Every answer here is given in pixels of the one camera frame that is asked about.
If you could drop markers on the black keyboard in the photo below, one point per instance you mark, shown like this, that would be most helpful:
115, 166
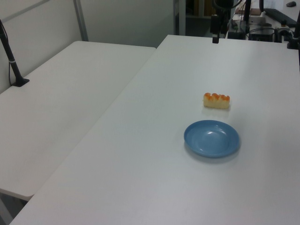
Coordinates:
280, 16

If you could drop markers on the thin black upright pole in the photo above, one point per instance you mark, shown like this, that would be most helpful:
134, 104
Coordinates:
261, 5

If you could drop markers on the toy bread with orange topping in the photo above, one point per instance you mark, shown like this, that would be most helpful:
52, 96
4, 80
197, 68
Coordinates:
216, 101

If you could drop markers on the grey metal partition post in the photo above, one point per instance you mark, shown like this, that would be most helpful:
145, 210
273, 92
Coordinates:
80, 20

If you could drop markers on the yellow wooden panel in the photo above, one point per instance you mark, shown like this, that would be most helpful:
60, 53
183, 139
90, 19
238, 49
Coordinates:
207, 7

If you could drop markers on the black camera stand pole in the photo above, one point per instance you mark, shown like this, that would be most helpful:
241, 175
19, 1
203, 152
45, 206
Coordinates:
10, 59

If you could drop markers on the black computer mouse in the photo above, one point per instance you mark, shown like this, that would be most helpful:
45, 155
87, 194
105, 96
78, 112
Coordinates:
291, 3

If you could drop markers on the black clamp mount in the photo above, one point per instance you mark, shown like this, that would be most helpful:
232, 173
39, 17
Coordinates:
294, 38

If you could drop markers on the thick black upright pole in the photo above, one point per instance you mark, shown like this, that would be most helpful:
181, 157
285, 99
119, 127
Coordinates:
247, 10

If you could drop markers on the black electronics box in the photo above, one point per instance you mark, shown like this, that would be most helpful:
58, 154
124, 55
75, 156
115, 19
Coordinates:
236, 35

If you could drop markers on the blue round plate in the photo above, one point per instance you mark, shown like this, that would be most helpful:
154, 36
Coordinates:
211, 138

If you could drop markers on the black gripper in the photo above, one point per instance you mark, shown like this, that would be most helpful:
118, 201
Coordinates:
222, 3

